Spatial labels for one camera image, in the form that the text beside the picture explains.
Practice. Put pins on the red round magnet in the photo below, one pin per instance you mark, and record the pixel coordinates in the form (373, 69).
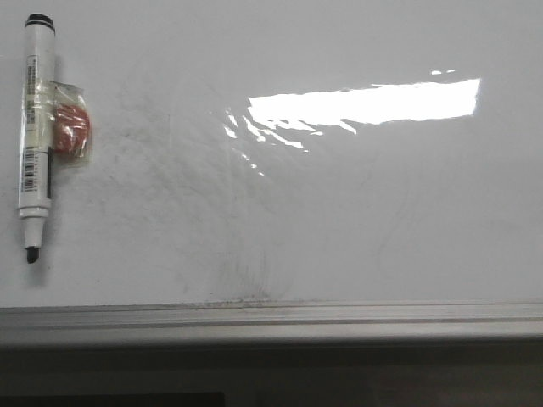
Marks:
(72, 126)

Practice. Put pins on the white black whiteboard marker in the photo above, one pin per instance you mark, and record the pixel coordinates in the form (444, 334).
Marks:
(36, 132)

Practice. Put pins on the white whiteboard with aluminium frame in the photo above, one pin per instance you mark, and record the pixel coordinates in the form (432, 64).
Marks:
(283, 171)

